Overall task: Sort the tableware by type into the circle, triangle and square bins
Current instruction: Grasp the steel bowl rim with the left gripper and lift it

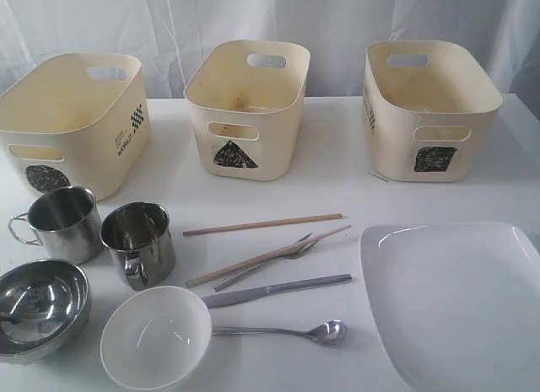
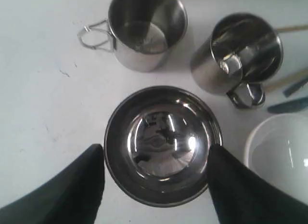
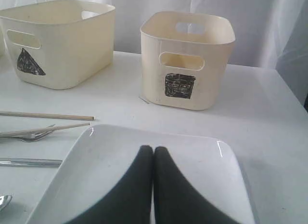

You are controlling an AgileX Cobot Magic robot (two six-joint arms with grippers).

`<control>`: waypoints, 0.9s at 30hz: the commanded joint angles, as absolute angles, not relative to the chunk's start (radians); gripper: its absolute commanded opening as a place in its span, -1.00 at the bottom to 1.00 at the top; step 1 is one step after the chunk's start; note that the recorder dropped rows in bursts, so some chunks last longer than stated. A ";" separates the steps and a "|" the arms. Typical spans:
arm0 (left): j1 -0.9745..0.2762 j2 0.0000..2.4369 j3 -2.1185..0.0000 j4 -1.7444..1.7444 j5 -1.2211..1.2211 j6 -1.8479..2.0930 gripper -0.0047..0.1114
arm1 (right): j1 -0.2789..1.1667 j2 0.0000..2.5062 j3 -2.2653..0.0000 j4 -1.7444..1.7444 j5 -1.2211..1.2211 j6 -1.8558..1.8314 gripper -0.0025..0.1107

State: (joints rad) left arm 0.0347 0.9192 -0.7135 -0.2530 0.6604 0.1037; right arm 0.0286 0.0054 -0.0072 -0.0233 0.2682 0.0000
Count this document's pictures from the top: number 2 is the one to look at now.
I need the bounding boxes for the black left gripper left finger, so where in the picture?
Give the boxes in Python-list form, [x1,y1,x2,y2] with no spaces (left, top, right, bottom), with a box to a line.
[0,144,104,224]

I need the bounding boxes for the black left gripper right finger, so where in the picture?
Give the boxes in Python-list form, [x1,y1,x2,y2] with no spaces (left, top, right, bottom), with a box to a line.
[207,144,308,224]

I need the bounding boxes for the white round bowl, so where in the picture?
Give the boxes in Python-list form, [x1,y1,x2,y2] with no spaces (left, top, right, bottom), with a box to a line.
[243,114,308,203]

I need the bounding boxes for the stainless steel bowl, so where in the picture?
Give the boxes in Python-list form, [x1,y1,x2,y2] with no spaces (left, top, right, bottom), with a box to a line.
[103,85,223,208]

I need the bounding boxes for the steel fork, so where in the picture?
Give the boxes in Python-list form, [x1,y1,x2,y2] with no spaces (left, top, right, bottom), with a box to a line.
[283,77,308,98]

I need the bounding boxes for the wooden chopstick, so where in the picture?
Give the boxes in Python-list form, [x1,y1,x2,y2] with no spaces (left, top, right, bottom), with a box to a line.
[276,24,308,33]
[264,68,308,92]

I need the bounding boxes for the steel mug with wire handle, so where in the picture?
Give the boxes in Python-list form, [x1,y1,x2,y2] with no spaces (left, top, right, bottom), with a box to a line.
[77,0,188,72]

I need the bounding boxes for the steel table knife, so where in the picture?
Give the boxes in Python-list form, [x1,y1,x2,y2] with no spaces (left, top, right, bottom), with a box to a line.
[267,97,308,114]

